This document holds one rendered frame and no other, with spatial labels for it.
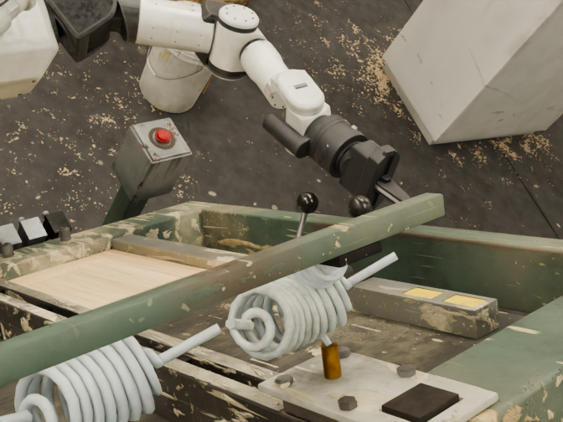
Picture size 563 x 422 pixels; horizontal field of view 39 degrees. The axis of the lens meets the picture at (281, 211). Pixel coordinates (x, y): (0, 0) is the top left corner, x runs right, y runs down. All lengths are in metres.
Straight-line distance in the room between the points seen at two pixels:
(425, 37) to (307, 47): 0.57
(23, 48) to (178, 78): 1.77
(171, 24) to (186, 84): 1.68
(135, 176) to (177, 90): 1.31
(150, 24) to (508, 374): 1.05
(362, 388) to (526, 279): 0.64
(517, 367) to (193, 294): 0.33
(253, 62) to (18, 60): 0.42
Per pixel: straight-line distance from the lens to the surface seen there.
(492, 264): 1.34
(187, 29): 1.58
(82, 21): 1.54
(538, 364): 0.76
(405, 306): 1.14
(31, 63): 1.50
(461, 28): 3.84
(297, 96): 1.40
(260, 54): 1.53
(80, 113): 3.23
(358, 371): 0.75
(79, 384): 0.56
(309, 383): 0.74
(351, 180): 1.35
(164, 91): 3.29
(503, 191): 4.14
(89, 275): 1.61
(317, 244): 0.61
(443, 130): 3.91
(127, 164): 2.02
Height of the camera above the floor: 2.35
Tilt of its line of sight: 46 degrees down
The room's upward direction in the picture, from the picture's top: 37 degrees clockwise
